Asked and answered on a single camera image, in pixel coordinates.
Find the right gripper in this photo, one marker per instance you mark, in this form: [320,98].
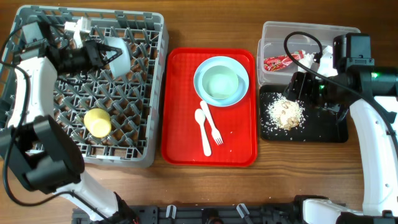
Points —
[300,87]

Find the black rectangular waste tray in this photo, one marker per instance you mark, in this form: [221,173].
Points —
[315,125]

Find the green bowl with food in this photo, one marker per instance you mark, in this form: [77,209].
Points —
[220,82]

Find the clear plastic waste bin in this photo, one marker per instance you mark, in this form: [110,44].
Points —
[271,45]

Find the rice and food scraps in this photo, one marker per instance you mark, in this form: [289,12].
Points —
[281,113]

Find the red snack wrapper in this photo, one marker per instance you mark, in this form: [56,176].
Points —
[273,64]

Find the light blue round plate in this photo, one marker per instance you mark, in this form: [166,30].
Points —
[233,64]

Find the grey plastic dishwasher rack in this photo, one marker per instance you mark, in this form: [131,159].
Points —
[132,101]

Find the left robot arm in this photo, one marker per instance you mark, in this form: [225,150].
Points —
[34,147]

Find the white plastic spoon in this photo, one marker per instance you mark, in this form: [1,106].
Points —
[200,119]

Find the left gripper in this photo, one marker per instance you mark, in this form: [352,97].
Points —
[94,50]

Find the white plastic fork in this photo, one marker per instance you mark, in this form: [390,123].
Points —
[214,131]

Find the yellow plastic cup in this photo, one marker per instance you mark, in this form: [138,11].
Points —
[97,122]

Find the white paper napkin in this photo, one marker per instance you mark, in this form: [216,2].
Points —
[308,59]

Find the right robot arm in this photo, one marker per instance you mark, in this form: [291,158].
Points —
[370,94]

